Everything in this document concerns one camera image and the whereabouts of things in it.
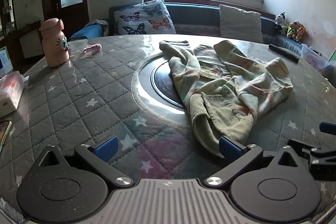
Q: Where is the orange plush toy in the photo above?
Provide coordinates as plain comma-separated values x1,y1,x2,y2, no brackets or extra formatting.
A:
297,25,307,43

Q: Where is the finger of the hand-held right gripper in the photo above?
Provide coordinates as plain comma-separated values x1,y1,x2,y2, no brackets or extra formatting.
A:
287,138,336,181
318,122,336,136

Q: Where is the grey cloth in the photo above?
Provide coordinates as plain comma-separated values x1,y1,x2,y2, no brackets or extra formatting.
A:
88,19,109,37

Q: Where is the dark wooden shelf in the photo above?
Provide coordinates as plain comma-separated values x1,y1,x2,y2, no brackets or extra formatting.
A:
0,0,16,41

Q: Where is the blue cushion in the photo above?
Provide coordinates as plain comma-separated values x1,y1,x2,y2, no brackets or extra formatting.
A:
70,25,104,41

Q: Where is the butterfly print pillow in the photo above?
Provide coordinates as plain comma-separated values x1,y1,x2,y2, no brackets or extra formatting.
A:
113,0,177,35

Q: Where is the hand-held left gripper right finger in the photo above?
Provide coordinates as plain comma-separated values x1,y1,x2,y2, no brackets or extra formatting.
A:
205,136,306,188

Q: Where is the low dark wooden cabinet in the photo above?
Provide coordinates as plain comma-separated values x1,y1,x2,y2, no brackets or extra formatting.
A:
0,21,44,75

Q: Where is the dark blue sofa bench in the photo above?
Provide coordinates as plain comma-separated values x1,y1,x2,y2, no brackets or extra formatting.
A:
70,0,336,67

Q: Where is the phone at table edge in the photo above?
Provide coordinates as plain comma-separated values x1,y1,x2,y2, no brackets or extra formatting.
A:
0,120,12,153

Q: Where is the black remote control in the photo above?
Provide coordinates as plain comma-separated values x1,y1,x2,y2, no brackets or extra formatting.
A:
268,44,300,64

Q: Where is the pale green children's shirt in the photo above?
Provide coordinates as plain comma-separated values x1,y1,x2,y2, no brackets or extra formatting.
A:
159,40,294,159

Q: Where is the blue and white box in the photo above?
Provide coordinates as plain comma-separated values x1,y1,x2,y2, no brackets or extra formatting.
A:
0,47,13,78

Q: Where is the tissue pack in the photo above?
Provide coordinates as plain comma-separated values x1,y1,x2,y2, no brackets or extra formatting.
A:
0,71,29,118

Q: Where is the plain white pillow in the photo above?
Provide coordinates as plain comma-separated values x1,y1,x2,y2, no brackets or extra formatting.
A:
219,4,264,44

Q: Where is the round black table hotplate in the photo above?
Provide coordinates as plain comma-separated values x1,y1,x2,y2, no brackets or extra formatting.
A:
133,52,195,115

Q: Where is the clear plastic bag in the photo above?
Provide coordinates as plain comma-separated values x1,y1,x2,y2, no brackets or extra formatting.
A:
299,44,331,69

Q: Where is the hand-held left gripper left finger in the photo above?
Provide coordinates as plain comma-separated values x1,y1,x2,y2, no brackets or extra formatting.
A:
33,135,134,189

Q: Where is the pink cartoon water bottle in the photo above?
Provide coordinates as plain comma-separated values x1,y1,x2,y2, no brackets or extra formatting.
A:
39,18,71,68

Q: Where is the small pink hair clip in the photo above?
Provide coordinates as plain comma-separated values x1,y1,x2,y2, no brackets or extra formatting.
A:
83,44,102,54

